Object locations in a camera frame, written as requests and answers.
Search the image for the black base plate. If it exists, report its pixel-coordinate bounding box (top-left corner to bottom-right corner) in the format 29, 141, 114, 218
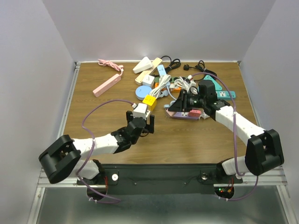
85, 164, 242, 195

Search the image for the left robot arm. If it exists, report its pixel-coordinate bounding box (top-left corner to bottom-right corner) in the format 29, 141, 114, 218
38, 111, 155, 184

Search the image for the yellow cube socket adapter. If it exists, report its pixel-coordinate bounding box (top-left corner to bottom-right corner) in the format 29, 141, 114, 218
142, 95, 157, 111

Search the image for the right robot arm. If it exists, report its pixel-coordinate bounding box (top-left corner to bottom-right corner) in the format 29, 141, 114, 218
168, 80, 285, 182

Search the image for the teal long power strip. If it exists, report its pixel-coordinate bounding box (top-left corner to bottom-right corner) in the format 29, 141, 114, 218
216, 91, 236, 100

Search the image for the black coiled cable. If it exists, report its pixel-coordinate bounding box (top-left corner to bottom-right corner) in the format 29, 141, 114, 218
161, 55, 182, 70

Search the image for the white triangular power strip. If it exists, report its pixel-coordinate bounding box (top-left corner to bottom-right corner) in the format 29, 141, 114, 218
133, 56, 153, 74

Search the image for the beige wooden power strip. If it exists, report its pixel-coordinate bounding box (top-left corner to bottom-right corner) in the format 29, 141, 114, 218
135, 57, 162, 85

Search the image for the purple pink power strip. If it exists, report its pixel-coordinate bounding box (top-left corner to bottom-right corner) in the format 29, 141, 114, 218
172, 110, 202, 120

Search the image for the orange power strip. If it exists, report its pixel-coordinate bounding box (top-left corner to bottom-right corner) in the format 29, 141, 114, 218
154, 83, 181, 93

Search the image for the purple cable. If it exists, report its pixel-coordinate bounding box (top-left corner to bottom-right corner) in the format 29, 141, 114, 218
76, 99, 136, 203
191, 72, 259, 202

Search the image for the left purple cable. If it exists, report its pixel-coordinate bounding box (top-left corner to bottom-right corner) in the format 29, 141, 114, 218
76, 99, 136, 203

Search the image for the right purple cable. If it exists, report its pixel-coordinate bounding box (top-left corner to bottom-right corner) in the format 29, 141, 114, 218
191, 72, 259, 202

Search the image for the white cable bundle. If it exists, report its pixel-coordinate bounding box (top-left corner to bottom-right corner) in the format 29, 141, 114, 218
149, 74, 171, 98

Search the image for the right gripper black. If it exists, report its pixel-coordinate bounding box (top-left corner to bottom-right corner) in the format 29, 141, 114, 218
167, 90, 206, 112

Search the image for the dark green power strip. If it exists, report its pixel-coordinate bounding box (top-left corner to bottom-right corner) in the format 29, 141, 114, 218
154, 77, 186, 84

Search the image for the black cable with plug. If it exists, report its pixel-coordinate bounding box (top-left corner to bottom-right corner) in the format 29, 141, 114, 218
184, 60, 217, 79

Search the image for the small pink plug adapter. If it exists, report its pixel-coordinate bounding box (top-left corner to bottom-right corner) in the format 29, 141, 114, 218
165, 110, 176, 119

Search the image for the round light blue socket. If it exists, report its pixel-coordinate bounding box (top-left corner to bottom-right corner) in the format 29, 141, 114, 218
135, 85, 152, 101

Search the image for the light blue power strip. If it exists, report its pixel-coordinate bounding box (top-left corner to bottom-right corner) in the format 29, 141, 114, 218
157, 64, 167, 77

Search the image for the white cube socket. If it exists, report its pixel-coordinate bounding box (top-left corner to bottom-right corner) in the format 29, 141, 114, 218
142, 75, 155, 88

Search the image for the pink coiled cable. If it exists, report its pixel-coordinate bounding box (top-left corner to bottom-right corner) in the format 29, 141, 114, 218
98, 59, 124, 72

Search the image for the white coiled cable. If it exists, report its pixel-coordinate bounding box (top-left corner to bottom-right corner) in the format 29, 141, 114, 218
174, 78, 187, 91

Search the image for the teal triangular power strip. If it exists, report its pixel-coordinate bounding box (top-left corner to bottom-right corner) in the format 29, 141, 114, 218
204, 75, 222, 91

